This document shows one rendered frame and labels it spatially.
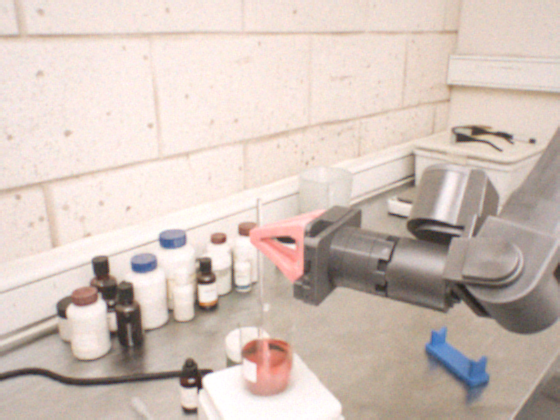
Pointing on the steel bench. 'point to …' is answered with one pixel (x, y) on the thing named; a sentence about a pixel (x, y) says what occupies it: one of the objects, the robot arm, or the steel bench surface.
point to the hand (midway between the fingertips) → (258, 236)
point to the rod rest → (473, 371)
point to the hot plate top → (216, 384)
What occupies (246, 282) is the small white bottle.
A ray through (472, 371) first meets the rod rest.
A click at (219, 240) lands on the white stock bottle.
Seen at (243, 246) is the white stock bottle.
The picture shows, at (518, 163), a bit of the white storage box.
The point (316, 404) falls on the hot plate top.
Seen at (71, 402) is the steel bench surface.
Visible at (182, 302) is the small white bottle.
